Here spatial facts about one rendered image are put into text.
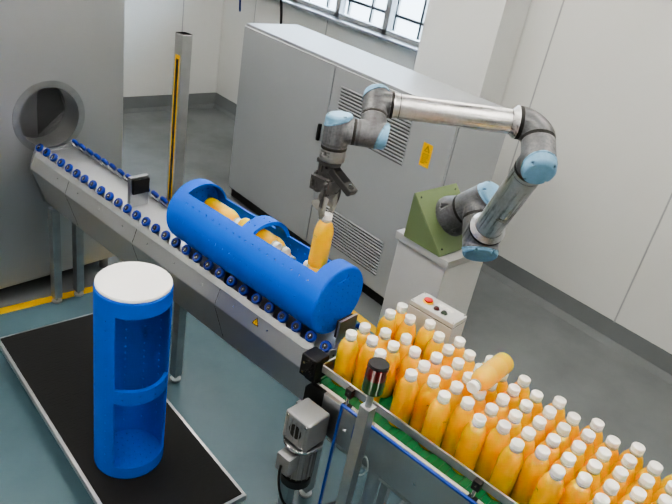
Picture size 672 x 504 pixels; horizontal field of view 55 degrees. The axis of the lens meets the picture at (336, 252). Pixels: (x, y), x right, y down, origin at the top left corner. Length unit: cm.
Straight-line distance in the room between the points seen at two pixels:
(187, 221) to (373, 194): 184
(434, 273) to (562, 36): 244
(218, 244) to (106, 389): 69
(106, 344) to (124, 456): 68
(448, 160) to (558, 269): 158
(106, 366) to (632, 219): 346
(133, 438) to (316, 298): 121
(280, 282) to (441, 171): 175
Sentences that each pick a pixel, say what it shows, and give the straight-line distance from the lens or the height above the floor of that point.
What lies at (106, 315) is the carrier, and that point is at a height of 96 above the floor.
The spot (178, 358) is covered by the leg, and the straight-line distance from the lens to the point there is 355.
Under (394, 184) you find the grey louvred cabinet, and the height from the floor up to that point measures 88.
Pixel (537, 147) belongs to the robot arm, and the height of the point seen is 178.
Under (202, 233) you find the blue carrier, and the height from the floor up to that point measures 112.
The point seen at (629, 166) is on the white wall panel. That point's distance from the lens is 472.
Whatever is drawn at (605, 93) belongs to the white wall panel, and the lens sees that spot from 476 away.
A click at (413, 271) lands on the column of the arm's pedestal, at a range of 303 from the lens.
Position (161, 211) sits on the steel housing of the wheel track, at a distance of 327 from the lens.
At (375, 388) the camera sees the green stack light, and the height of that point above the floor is 119.
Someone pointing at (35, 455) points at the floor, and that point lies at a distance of 333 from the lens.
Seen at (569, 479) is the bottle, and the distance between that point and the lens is 209.
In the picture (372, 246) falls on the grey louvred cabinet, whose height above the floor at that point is 40.
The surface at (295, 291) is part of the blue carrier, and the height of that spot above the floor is 113.
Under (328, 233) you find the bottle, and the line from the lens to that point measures 233.
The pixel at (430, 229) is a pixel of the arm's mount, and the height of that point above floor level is 120.
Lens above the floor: 238
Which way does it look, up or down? 28 degrees down
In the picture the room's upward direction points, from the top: 11 degrees clockwise
